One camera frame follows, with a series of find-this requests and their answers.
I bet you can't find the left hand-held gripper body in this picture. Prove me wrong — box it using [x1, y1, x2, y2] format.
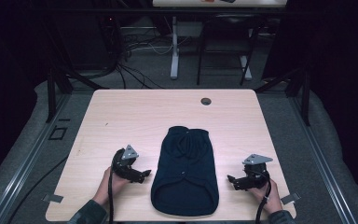
[111, 144, 140, 182]

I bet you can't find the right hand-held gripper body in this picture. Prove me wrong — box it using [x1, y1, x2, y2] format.
[241, 153, 274, 190]

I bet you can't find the dark navy garment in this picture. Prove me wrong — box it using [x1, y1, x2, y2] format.
[150, 125, 220, 217]

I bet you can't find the person's left hand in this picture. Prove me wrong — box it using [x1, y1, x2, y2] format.
[92, 166, 131, 207]

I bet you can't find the person's right hand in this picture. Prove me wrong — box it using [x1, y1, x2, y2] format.
[249, 178, 283, 216]

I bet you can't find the white desk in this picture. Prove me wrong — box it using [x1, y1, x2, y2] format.
[152, 0, 288, 80]

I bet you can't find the black computer tower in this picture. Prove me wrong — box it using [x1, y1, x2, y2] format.
[97, 15, 124, 71]

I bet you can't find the black chair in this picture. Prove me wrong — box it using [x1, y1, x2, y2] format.
[196, 13, 262, 87]

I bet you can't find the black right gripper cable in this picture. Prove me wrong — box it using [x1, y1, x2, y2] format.
[254, 170, 273, 224]

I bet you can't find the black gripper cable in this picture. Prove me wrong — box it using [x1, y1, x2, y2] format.
[254, 170, 273, 224]
[107, 157, 117, 224]

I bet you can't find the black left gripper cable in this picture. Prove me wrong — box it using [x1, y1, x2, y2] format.
[107, 157, 117, 224]

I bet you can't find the grey metal table bracket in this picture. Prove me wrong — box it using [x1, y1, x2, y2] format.
[41, 192, 64, 204]
[280, 191, 302, 206]

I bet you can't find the aluminium floor rail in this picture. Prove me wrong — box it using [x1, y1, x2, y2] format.
[292, 96, 358, 224]
[0, 92, 73, 224]

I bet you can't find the black floor cable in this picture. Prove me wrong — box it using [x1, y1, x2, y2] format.
[5, 154, 70, 224]

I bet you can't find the black metal frame stand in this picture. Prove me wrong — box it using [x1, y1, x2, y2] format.
[255, 62, 312, 127]
[27, 0, 110, 123]

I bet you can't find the tangle of floor cables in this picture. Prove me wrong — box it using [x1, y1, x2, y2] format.
[115, 18, 194, 91]

